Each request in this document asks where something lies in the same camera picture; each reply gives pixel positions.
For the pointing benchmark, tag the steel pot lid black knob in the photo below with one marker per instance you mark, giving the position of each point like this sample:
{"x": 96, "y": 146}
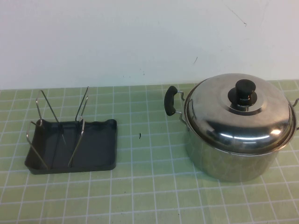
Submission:
{"x": 210, "y": 116}

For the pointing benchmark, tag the green checked table mat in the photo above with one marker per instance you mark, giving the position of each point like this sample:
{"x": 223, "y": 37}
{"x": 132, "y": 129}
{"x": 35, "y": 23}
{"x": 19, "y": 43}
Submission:
{"x": 149, "y": 198}

